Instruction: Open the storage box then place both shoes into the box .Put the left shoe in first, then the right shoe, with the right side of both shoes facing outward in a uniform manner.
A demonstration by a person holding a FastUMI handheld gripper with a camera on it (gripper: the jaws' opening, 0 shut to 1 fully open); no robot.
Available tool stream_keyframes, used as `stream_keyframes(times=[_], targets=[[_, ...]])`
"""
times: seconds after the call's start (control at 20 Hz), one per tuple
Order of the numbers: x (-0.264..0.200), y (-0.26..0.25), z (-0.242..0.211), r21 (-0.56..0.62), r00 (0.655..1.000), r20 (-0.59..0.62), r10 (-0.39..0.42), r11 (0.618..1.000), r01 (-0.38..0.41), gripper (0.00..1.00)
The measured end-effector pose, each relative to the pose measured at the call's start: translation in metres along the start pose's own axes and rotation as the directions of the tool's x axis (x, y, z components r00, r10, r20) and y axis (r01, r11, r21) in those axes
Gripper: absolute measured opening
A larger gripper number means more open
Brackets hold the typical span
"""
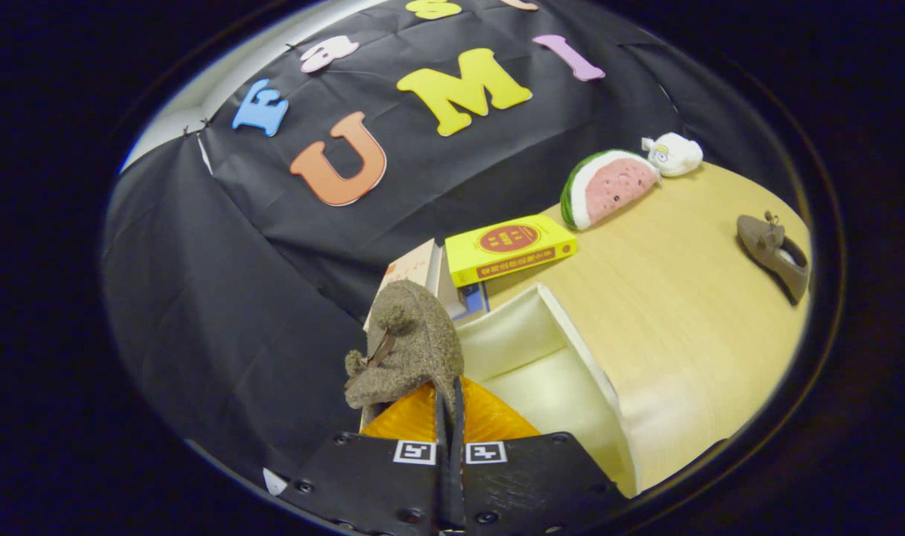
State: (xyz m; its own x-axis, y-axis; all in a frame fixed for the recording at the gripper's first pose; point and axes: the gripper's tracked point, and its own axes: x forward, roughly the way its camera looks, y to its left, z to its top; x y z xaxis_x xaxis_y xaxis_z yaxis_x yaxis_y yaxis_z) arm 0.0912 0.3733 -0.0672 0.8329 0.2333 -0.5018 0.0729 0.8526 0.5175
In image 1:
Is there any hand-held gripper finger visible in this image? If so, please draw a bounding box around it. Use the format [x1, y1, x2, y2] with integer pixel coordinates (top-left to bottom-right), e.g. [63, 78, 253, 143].
[278, 380, 452, 536]
[450, 376, 628, 536]

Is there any beige fabric storage box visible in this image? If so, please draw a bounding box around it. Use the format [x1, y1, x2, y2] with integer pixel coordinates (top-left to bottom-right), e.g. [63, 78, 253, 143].
[359, 283, 639, 498]

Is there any brown fuzzy shoe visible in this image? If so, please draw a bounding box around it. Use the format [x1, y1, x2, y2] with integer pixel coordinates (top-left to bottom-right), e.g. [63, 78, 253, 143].
[344, 279, 466, 429]
[736, 211, 810, 304]

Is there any blue book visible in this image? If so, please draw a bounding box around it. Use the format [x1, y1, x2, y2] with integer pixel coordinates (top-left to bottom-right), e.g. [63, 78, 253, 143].
[456, 281, 490, 322]

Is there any beige book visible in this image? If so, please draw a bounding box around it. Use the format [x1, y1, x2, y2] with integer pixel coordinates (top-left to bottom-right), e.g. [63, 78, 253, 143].
[363, 238, 446, 332]

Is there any yellow book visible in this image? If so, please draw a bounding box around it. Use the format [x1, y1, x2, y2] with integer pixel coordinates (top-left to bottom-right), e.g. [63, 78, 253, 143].
[444, 214, 578, 289]

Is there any black backdrop cloth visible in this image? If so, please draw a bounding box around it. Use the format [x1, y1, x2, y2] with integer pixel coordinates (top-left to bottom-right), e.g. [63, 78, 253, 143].
[101, 0, 803, 485]

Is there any watermelon plush toy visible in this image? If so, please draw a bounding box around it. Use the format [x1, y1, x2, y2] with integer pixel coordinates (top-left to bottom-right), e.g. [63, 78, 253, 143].
[560, 149, 662, 232]

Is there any white plush toy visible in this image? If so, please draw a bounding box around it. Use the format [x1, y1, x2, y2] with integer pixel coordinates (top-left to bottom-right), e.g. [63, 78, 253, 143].
[641, 133, 704, 178]

